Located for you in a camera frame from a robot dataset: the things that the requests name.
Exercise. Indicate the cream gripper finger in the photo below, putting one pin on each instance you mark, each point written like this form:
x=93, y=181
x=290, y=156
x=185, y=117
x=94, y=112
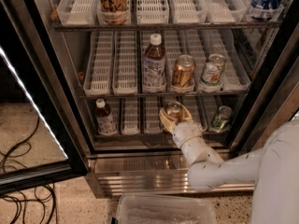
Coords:
x=168, y=122
x=185, y=115

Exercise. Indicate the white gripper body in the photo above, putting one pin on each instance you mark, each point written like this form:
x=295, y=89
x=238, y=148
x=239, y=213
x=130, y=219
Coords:
x=186, y=132

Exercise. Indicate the orange can bottom shelf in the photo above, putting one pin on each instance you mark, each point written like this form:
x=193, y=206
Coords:
x=174, y=110

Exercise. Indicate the orange can shelf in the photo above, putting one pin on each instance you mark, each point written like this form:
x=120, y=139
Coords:
x=183, y=71
x=174, y=110

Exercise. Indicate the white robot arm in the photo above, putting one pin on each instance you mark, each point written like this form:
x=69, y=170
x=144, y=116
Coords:
x=273, y=169

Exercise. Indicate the green can bottom shelf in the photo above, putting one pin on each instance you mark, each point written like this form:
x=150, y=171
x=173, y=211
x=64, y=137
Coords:
x=220, y=121

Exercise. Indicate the orange can middle shelf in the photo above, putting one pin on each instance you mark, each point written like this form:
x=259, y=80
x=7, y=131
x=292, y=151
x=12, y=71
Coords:
x=183, y=71

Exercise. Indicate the white green can middle shelf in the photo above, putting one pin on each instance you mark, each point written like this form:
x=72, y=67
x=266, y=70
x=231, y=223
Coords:
x=213, y=70

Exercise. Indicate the large tea bottle middle shelf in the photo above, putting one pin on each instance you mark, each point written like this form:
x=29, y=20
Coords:
x=153, y=65

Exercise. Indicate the small tea bottle bottom shelf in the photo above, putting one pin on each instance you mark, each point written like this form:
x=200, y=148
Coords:
x=106, y=123

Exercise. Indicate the stainless steel display fridge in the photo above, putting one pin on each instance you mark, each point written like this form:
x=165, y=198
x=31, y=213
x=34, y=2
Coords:
x=116, y=167

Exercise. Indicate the open glass fridge door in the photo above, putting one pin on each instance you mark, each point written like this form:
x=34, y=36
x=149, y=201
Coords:
x=40, y=137

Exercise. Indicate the brown bottle top shelf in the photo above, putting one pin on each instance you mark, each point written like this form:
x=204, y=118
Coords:
x=112, y=11

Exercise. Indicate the white tray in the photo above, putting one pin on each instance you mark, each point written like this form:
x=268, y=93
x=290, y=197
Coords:
x=98, y=74
x=194, y=108
x=125, y=63
x=235, y=77
x=152, y=11
x=152, y=121
x=130, y=116
x=188, y=11
x=77, y=12

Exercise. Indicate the white tray middle far right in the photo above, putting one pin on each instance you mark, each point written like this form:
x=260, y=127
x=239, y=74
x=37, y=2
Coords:
x=235, y=77

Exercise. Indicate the white tray middle far left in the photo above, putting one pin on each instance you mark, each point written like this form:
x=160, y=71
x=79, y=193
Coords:
x=98, y=74

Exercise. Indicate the clear plastic bin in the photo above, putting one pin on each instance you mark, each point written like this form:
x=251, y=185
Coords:
x=162, y=209

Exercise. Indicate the white tray top far left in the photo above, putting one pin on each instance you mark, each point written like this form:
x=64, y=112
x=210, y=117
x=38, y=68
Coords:
x=77, y=12

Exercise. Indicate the middle wire shelf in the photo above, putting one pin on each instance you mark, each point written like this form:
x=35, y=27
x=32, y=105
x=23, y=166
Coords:
x=162, y=94

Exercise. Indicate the wire shelf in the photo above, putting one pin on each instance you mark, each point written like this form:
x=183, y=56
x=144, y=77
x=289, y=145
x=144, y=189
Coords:
x=169, y=26
x=162, y=94
x=156, y=136

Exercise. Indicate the bottom wire shelf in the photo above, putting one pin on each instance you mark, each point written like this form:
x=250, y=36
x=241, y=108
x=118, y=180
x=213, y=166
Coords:
x=156, y=136

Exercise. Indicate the top wire shelf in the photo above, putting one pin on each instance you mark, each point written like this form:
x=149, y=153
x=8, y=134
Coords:
x=169, y=26

